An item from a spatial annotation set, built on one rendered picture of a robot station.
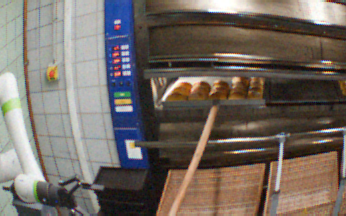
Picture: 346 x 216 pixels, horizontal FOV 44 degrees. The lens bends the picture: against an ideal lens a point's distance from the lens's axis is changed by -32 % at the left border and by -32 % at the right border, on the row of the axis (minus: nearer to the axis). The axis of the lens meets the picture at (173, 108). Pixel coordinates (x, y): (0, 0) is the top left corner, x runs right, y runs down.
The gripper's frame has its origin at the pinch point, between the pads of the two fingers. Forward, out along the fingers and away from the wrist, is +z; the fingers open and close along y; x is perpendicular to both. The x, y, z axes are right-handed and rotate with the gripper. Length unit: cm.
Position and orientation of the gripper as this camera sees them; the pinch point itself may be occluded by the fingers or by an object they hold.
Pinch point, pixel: (105, 206)
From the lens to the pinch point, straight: 152.0
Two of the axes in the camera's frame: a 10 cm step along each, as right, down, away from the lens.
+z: 9.7, -0.2, -2.3
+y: 1.0, 9.3, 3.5
